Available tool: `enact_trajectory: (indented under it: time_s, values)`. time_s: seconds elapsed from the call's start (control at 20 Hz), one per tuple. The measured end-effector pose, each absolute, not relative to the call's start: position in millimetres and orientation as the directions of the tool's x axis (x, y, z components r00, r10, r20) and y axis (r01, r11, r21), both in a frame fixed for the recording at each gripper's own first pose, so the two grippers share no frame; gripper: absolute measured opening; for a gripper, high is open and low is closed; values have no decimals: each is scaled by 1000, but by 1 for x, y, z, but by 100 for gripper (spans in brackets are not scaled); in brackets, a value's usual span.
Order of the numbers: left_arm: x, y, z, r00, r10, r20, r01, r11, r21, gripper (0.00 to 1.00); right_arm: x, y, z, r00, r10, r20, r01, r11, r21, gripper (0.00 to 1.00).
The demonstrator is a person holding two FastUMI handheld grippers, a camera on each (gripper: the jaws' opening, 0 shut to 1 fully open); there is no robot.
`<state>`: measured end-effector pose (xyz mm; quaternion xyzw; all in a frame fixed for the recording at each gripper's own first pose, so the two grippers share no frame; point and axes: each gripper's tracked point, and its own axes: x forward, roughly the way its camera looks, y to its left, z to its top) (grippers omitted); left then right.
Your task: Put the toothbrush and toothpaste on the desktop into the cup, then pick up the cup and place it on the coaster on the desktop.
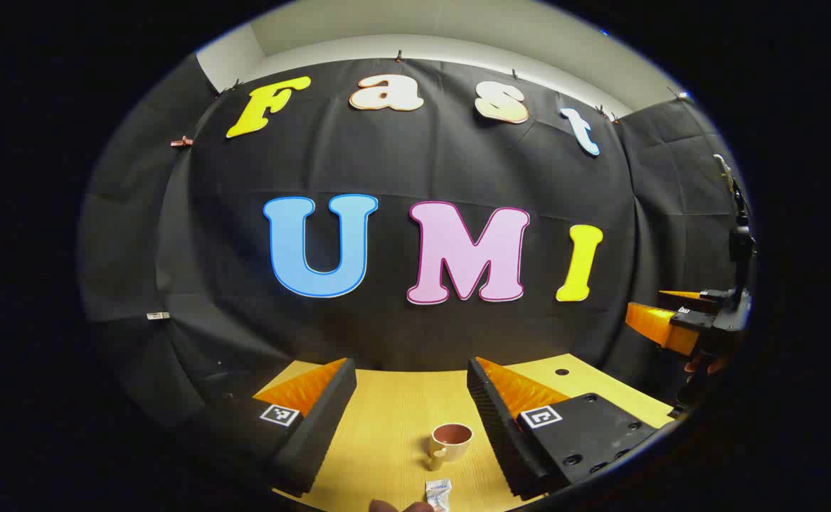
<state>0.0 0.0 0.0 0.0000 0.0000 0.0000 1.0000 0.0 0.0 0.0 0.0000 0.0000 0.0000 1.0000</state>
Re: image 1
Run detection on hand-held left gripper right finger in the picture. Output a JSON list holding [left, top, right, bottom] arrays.
[[467, 357, 660, 501]]

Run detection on wooden desktop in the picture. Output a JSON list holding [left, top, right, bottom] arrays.
[[252, 353, 676, 512]]

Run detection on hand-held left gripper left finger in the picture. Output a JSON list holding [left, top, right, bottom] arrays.
[[195, 358, 358, 498]]

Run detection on black backdrop cloth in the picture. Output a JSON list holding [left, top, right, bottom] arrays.
[[78, 53, 751, 434]]

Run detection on beige cup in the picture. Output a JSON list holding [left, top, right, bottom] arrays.
[[428, 422, 475, 471]]

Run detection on white toothpaste tube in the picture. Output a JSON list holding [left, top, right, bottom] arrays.
[[425, 479, 453, 512]]

